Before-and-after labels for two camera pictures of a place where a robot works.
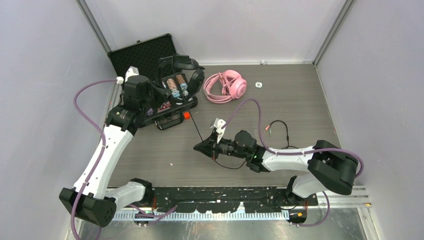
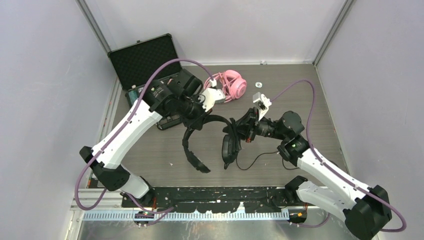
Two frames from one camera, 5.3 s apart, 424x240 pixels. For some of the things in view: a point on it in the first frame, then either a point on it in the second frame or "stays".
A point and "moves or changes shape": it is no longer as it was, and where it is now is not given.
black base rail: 222,200 stays
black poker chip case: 168,94 stays
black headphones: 196,79 to 230,146
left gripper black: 162,94 to 197,123
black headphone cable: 216,163 moves or changes shape
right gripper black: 209,146 to 247,126
